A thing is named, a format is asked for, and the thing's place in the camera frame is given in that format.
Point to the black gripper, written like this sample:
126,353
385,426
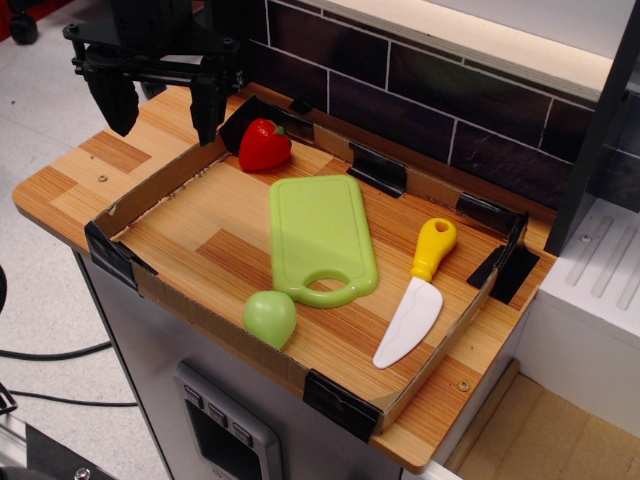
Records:
157,41

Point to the yellow handled white toy knife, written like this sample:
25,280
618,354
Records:
422,301

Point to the cardboard fence with black tape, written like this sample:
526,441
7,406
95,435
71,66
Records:
194,238

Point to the green plastic cutting board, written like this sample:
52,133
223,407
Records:
321,249

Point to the red toy strawberry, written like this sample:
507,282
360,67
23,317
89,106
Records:
264,145

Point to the black chair caster wheel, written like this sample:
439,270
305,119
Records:
23,29

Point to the green toy pear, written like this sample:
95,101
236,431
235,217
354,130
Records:
270,316

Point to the grey toy dishwasher panel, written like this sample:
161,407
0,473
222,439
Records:
235,443

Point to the white toy sink drainboard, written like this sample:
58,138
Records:
596,278

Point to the black vertical post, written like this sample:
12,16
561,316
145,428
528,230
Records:
602,137

